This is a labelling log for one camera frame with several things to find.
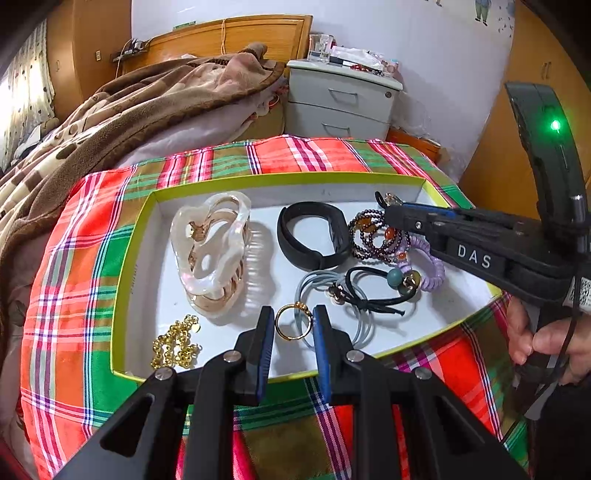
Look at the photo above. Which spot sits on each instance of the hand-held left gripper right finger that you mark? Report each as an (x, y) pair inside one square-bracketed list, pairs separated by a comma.
[(323, 360)]

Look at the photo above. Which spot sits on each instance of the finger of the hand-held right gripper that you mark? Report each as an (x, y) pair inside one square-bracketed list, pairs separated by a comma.
[(415, 214), (471, 256)]

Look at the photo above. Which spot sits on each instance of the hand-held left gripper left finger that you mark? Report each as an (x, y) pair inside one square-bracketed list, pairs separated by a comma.
[(264, 353)]

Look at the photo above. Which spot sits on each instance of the black wristband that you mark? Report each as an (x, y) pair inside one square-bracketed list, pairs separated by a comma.
[(288, 244)]

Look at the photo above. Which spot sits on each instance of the white box with yellow-green rim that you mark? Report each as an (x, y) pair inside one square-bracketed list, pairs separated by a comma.
[(161, 277)]

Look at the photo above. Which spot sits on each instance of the person's right forearm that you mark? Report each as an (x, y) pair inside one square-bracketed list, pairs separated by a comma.
[(568, 429)]

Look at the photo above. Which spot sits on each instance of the person's right hand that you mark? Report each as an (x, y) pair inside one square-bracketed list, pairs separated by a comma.
[(554, 344)]

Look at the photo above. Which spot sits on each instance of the wooden wardrobe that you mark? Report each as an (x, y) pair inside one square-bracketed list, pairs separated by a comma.
[(498, 161)]

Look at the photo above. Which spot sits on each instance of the orange stool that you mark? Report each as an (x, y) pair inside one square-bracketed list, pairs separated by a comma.
[(415, 143)]

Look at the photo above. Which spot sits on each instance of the grey nightstand with drawers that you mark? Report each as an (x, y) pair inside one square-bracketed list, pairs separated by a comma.
[(341, 115)]

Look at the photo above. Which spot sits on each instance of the clear hair claw clip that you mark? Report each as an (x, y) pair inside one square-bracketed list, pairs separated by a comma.
[(184, 221)]

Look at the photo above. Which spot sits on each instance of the white tissue pack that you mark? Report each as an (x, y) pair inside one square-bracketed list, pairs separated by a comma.
[(355, 54)]

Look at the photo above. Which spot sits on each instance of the red green plaid cloth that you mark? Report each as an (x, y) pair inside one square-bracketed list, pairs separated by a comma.
[(92, 277)]

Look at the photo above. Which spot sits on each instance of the clear glass cup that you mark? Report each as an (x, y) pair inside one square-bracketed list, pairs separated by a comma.
[(320, 48)]

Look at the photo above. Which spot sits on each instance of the pale pink quilt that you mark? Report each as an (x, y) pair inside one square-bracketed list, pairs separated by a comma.
[(152, 147)]

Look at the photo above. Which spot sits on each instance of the wooden bed headboard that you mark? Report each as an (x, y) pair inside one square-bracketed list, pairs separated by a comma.
[(268, 32)]

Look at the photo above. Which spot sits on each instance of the brown patterned blanket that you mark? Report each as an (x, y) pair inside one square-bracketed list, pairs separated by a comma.
[(138, 101)]

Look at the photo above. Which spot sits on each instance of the power strip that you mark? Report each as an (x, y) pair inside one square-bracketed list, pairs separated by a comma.
[(129, 50)]

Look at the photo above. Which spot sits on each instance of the dotted curtain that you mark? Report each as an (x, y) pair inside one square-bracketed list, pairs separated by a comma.
[(27, 101)]

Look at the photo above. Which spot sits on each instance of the wooden cabinet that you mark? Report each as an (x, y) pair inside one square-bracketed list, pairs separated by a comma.
[(87, 46)]

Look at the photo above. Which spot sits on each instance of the cartoon wall sticker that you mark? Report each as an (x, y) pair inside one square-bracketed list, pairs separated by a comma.
[(483, 11)]

